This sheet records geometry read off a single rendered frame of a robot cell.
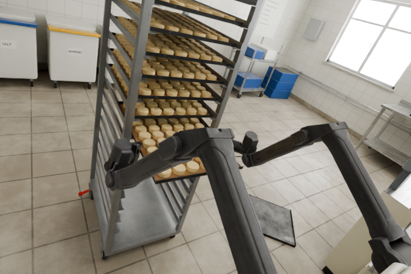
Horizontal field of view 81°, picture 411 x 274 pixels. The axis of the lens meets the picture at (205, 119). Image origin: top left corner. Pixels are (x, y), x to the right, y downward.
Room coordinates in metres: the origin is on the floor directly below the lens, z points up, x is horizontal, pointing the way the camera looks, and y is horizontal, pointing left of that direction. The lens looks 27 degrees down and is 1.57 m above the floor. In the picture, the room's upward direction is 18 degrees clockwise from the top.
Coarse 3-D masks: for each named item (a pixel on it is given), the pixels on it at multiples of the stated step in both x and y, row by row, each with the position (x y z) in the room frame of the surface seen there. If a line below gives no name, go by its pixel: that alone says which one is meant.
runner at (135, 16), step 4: (112, 0) 1.31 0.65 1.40; (116, 0) 1.24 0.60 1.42; (116, 4) 1.23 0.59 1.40; (120, 4) 1.17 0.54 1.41; (124, 4) 1.12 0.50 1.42; (120, 8) 1.16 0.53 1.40; (124, 8) 1.11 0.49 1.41; (128, 8) 1.06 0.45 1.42; (128, 12) 1.05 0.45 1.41; (132, 12) 1.01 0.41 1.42; (132, 16) 1.00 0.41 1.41; (136, 16) 0.96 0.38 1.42; (136, 20) 0.95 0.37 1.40; (148, 32) 0.84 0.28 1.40; (152, 32) 0.85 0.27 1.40
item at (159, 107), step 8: (120, 80) 1.16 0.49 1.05; (120, 88) 1.09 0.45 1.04; (136, 104) 0.94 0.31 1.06; (144, 104) 0.97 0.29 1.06; (152, 104) 0.99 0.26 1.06; (160, 104) 1.02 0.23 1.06; (168, 104) 1.04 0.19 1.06; (176, 104) 1.07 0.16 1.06; (184, 104) 1.10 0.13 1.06; (192, 104) 1.18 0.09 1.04; (200, 104) 1.16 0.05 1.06; (136, 112) 0.91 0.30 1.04; (144, 112) 0.90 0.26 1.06; (152, 112) 0.93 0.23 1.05; (160, 112) 0.95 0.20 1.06; (168, 112) 0.97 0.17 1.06; (176, 112) 1.01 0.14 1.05; (184, 112) 1.02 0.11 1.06; (192, 112) 1.05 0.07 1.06; (200, 112) 1.09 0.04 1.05
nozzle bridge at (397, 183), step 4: (408, 160) 1.29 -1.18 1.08; (408, 164) 1.28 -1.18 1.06; (404, 168) 1.28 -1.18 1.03; (408, 168) 1.27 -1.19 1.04; (404, 172) 1.35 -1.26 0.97; (408, 172) 1.34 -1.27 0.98; (400, 176) 1.35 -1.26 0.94; (404, 176) 1.34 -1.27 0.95; (408, 176) 1.34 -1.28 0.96; (396, 180) 1.35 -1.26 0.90; (400, 180) 1.34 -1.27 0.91; (404, 180) 1.34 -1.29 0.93; (392, 184) 1.36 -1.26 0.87; (396, 184) 1.34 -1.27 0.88; (400, 184) 1.33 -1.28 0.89; (392, 188) 1.35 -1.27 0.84; (396, 188) 1.33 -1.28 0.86
